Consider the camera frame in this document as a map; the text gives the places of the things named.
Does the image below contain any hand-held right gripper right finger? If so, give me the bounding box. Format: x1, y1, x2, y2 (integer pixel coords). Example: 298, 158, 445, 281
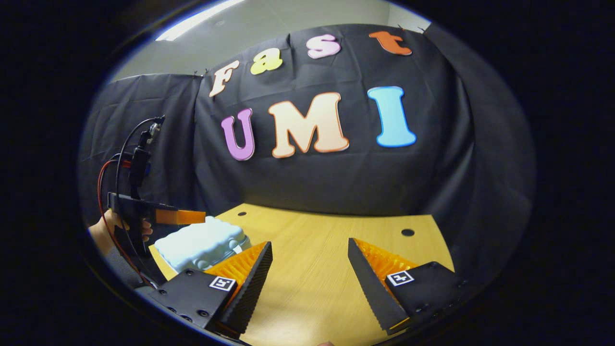
348, 237, 481, 336

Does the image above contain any red gripper cable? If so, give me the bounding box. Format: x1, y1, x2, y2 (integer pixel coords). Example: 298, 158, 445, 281
98, 159, 154, 285

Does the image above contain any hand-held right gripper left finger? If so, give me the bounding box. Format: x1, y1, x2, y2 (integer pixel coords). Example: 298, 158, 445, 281
150, 241, 273, 337

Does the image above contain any black backdrop cloth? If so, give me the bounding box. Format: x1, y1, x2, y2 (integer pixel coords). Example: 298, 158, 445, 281
77, 22, 536, 289

